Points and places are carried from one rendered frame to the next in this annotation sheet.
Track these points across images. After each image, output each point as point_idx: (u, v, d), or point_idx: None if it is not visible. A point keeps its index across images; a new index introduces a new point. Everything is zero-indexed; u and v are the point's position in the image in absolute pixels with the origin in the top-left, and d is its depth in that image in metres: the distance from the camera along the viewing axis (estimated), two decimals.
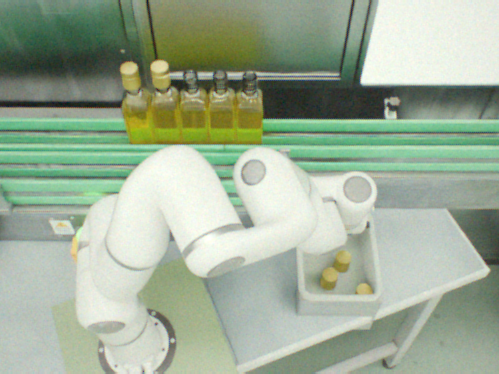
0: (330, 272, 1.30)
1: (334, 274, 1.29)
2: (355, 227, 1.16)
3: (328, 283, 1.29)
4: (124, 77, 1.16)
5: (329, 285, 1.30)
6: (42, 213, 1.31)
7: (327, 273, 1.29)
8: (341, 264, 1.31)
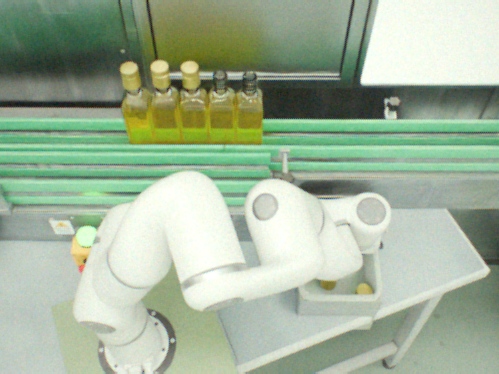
0: None
1: None
2: (367, 248, 1.14)
3: (328, 283, 1.29)
4: (124, 77, 1.16)
5: (329, 285, 1.30)
6: (42, 213, 1.31)
7: None
8: None
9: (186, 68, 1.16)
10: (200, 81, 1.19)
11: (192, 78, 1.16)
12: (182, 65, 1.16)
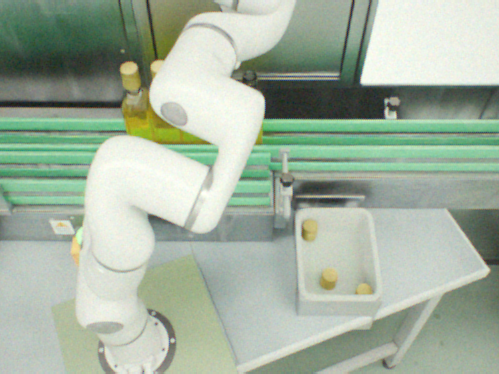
0: (330, 272, 1.30)
1: (334, 274, 1.29)
2: None
3: (328, 283, 1.29)
4: (124, 77, 1.16)
5: (329, 285, 1.30)
6: (42, 213, 1.31)
7: (327, 273, 1.29)
8: None
9: None
10: None
11: None
12: None
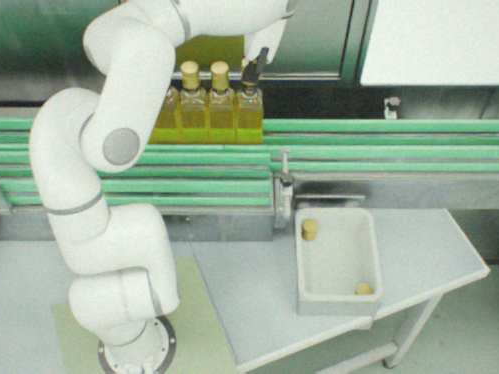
0: (248, 62, 1.14)
1: None
2: None
3: None
4: None
5: None
6: (42, 213, 1.31)
7: None
8: (228, 71, 1.16)
9: (186, 68, 1.16)
10: (200, 81, 1.19)
11: (192, 78, 1.16)
12: (182, 65, 1.16)
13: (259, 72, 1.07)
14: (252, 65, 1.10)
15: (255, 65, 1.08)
